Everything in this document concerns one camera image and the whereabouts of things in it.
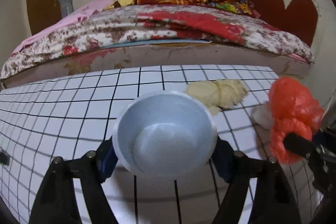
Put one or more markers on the white checkered tablecloth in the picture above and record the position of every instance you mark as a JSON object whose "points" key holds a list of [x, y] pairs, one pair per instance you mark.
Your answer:
{"points": [[65, 113]]}

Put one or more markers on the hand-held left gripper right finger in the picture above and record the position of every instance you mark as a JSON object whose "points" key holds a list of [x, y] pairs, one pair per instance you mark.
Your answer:
{"points": [[223, 162]]}

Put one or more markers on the pink bed sheet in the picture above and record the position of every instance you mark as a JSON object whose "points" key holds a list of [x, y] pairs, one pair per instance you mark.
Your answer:
{"points": [[65, 22]]}

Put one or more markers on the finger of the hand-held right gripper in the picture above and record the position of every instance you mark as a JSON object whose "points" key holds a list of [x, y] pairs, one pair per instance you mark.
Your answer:
{"points": [[324, 174], [299, 144]]}

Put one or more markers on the red plastic bag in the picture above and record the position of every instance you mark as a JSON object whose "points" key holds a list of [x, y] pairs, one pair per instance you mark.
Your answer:
{"points": [[291, 108]]}

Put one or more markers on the small black object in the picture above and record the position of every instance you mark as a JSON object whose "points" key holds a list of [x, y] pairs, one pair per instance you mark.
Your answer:
{"points": [[4, 157]]}

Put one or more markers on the blue paper bowl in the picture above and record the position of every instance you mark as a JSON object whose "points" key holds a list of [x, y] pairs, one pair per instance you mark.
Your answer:
{"points": [[162, 134]]}

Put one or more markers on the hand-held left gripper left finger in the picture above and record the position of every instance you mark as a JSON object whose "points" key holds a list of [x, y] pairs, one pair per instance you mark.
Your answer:
{"points": [[106, 165]]}

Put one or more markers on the clear plastic bag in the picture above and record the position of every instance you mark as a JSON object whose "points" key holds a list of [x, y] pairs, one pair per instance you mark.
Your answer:
{"points": [[262, 116]]}

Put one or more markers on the floral quilt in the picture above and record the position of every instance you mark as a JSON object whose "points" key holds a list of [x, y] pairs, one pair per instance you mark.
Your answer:
{"points": [[118, 27]]}

